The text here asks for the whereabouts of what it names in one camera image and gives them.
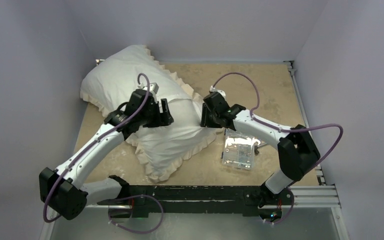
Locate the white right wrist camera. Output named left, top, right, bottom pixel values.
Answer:
left=209, top=85, right=226, bottom=98

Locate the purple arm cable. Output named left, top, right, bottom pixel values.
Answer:
left=42, top=72, right=165, bottom=234
left=210, top=72, right=344, bottom=226

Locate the grey plush ruffled pillowcase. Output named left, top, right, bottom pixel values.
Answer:
left=79, top=44, right=218, bottom=184

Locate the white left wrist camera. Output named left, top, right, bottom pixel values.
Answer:
left=138, top=82, right=159, bottom=102

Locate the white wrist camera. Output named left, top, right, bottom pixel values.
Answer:
left=138, top=82, right=159, bottom=102
left=209, top=85, right=226, bottom=98

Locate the aluminium frame rail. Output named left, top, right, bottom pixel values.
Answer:
left=47, top=61, right=350, bottom=240

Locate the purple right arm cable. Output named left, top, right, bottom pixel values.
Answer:
left=210, top=72, right=344, bottom=226

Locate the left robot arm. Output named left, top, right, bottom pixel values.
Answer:
left=39, top=89, right=174, bottom=223

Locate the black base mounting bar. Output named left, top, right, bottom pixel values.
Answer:
left=97, top=184, right=294, bottom=218

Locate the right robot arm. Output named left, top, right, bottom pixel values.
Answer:
left=200, top=91, right=321, bottom=205

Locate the black handled tool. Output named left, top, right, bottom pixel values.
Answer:
left=253, top=142, right=268, bottom=155

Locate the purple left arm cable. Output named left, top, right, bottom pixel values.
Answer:
left=42, top=72, right=165, bottom=234

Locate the clear plastic screw box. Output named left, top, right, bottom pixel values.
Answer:
left=221, top=128, right=262, bottom=170

